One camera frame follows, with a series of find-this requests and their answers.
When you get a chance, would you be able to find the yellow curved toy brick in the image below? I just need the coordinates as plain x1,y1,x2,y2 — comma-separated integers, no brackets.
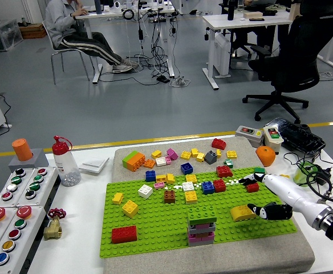
230,204,257,223

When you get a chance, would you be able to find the seated person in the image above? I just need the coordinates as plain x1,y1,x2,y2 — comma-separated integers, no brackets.
45,0,140,74
230,0,293,58

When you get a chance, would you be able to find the clear squeeze bottle red cap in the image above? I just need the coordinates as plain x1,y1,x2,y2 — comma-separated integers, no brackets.
51,135,82,188

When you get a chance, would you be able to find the wooden box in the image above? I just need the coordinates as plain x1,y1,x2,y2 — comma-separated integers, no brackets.
242,11,263,20

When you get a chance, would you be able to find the yellow square toy brick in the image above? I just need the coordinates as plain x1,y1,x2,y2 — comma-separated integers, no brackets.
184,190,198,205
121,199,139,219

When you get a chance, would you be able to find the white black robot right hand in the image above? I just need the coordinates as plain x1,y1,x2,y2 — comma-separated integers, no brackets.
238,172,324,224

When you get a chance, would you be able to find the orange cylinder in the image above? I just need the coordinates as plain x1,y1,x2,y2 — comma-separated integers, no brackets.
11,138,34,162

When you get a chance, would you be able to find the grey four-button control box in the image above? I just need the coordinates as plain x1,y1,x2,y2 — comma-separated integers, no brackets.
17,167,59,208
0,167,36,208

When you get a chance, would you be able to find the cream switch box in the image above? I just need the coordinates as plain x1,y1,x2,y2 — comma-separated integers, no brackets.
262,126,284,155

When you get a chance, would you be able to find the red sloped toy brick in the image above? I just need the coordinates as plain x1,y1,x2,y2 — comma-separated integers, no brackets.
211,138,228,150

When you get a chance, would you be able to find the large red toy brick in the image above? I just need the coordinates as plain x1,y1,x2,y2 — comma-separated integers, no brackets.
111,225,138,245

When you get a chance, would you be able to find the grey block holder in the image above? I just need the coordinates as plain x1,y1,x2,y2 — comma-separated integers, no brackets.
7,148,50,174

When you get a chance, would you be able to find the black power adapter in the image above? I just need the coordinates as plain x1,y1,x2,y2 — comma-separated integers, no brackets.
314,166,333,186

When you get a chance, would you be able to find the green translucent cup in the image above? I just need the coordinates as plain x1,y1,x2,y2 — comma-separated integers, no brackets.
293,161,318,187

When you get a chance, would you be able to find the black keyboard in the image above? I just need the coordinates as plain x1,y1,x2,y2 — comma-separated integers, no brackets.
265,117,326,156

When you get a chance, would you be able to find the grey metal chair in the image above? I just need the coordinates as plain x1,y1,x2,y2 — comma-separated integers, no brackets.
42,21,96,86

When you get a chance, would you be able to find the black bottle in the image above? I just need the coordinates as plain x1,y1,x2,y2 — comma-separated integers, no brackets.
227,0,238,21

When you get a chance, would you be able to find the white wall switch plate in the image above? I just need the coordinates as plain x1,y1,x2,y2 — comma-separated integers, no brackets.
79,156,110,175

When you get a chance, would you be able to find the grey sloped toy brick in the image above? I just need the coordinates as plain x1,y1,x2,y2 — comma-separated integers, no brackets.
204,150,218,165

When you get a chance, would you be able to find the white computer tower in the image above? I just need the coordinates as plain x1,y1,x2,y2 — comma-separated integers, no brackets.
213,33,232,78

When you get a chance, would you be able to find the large lime toy brick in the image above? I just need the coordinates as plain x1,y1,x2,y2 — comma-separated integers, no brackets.
122,150,140,169

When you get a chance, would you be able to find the black office chair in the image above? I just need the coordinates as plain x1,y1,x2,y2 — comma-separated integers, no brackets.
242,8,333,124

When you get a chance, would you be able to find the grey switch box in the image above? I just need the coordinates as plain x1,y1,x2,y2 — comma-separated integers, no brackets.
235,125,265,148

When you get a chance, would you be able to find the orange fruit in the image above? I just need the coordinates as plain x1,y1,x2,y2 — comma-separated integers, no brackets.
255,146,277,167

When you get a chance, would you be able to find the wooden crate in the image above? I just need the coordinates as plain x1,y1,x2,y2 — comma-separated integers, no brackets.
18,23,47,40

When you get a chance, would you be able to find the clear plastic storage box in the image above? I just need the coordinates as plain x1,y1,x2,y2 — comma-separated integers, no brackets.
0,18,24,54

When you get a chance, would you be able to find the multicolour toy brick stack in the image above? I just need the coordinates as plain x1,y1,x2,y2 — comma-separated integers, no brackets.
186,205,218,248

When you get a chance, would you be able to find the blue toy brick with hole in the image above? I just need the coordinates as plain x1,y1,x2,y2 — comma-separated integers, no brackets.
180,162,195,175

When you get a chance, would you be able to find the brass valve red handwheel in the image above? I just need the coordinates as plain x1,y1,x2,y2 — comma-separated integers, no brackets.
43,207,67,241

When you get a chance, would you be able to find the grey-brown foam mat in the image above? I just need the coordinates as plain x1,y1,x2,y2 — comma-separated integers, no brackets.
103,136,316,274

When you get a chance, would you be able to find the large orange toy brick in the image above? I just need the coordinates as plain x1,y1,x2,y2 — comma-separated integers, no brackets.
126,153,147,172

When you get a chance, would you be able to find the green toy baseplate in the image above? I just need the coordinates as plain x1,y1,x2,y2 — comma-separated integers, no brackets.
99,167,299,259

